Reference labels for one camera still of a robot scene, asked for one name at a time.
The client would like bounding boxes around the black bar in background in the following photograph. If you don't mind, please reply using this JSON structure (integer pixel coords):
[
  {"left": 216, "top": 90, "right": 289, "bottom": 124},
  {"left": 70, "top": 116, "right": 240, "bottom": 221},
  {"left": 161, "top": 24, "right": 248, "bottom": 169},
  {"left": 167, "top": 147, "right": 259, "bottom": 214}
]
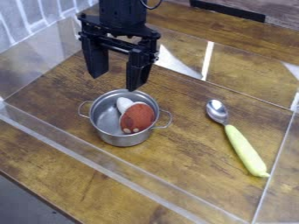
[{"left": 189, "top": 0, "right": 267, "bottom": 23}]

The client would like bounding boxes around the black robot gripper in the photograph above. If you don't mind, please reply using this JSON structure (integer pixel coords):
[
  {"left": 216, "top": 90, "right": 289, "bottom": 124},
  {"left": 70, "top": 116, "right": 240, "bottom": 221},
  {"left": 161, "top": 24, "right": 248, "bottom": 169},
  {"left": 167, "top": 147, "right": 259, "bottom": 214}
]
[{"left": 78, "top": 0, "right": 161, "bottom": 92}]

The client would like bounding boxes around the clear acrylic barrier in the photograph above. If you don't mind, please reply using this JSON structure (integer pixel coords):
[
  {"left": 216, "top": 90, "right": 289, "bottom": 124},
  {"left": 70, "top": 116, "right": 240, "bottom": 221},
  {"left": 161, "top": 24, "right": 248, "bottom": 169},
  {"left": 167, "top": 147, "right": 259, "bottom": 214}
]
[{"left": 0, "top": 2, "right": 299, "bottom": 224}]

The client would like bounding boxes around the small silver pot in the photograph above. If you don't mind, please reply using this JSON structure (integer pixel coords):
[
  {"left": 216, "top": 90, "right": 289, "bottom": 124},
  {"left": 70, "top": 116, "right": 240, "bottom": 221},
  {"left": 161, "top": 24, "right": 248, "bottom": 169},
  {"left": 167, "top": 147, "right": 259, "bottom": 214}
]
[{"left": 78, "top": 89, "right": 172, "bottom": 147}]

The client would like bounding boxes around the red toy mushroom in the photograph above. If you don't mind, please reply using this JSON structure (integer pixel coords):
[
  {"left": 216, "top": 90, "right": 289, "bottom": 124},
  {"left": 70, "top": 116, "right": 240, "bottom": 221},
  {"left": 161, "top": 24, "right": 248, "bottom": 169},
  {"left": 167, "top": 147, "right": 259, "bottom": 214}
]
[{"left": 116, "top": 97, "right": 155, "bottom": 134}]

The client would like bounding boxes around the spoon with yellow handle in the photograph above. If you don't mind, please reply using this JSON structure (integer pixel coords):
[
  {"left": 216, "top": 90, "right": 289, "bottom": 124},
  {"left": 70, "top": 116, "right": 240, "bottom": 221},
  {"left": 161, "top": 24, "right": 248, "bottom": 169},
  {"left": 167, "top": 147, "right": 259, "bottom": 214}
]
[{"left": 207, "top": 100, "right": 269, "bottom": 178}]

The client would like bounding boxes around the black cable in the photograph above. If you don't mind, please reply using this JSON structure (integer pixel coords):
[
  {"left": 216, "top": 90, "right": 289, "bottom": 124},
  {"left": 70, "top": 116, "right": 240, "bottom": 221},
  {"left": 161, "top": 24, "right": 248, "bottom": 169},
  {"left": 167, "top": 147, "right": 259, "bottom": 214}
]
[{"left": 139, "top": 0, "right": 164, "bottom": 11}]

